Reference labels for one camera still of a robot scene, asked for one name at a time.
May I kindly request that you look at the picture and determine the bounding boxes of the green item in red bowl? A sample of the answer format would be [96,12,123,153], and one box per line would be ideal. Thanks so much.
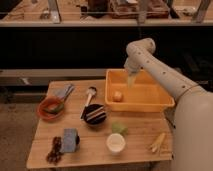
[43,103,64,114]

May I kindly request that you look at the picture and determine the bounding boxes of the grey metal tool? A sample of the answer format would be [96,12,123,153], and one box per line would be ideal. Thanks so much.
[53,84,75,101]

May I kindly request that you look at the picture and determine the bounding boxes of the yellow corn toy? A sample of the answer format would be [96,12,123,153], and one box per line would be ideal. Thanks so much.
[150,133,166,153]

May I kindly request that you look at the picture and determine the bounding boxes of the small round orange fruit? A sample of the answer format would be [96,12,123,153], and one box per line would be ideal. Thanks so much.
[113,91,123,102]

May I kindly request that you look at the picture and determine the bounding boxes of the orange plastic bin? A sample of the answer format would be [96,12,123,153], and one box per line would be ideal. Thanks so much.
[105,69,175,112]

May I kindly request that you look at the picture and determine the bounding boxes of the black round object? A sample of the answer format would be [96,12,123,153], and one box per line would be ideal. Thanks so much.
[76,135,80,145]

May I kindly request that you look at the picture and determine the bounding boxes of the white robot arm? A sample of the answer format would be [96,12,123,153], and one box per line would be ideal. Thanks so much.
[124,38,213,171]

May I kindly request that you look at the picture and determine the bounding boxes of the blue grey sponge block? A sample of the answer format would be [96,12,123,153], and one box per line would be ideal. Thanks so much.
[61,128,77,153]

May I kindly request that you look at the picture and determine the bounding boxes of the red bowl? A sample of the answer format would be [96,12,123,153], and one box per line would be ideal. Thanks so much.
[37,96,64,121]

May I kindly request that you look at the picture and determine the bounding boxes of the white cup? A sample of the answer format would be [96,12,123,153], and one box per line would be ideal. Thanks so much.
[106,133,126,154]

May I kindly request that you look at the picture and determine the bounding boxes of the dark grape bunch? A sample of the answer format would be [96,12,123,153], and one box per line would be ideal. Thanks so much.
[46,137,62,164]

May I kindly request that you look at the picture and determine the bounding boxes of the black bowl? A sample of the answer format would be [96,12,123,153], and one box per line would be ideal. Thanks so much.
[82,104,107,125]

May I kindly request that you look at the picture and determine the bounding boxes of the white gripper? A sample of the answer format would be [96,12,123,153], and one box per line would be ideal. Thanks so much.
[124,57,140,88]

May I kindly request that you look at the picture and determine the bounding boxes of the striped brown white eraser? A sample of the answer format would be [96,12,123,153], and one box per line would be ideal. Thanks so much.
[85,107,106,122]

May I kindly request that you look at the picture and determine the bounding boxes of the green round object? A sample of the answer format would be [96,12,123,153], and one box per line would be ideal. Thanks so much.
[111,122,128,135]

